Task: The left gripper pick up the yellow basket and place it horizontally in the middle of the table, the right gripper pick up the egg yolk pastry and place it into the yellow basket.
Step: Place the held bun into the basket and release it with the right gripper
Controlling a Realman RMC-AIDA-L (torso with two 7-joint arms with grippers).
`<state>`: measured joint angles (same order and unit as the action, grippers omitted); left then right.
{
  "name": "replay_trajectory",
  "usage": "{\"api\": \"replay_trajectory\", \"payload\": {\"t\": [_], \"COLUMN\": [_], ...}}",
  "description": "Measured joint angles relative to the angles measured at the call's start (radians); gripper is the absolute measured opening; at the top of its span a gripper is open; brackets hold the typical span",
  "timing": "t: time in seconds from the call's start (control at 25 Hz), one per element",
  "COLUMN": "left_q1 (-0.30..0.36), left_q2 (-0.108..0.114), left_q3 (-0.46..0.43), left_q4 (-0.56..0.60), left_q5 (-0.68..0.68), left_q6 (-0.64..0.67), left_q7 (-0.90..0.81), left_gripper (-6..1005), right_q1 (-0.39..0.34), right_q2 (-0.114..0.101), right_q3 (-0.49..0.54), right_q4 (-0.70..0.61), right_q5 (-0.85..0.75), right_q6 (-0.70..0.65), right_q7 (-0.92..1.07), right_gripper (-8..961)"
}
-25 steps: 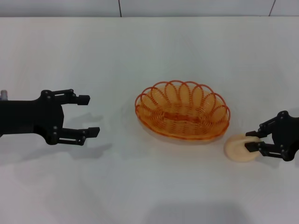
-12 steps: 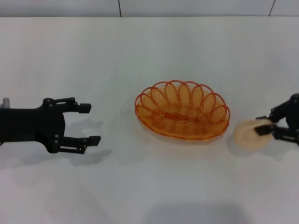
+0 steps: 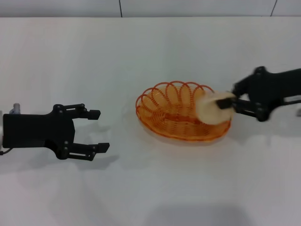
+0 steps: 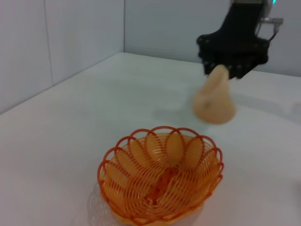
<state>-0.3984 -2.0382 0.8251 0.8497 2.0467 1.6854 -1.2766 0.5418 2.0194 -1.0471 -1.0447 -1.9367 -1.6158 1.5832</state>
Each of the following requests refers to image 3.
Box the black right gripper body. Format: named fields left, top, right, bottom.
left=248, top=66, right=301, bottom=122

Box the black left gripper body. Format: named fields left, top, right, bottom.
left=2, top=104, right=76, bottom=161

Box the round pale bread bun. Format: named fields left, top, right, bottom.
left=197, top=91, right=236, bottom=125

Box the orange woven plastic basket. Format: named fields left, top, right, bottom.
left=135, top=81, right=232, bottom=142

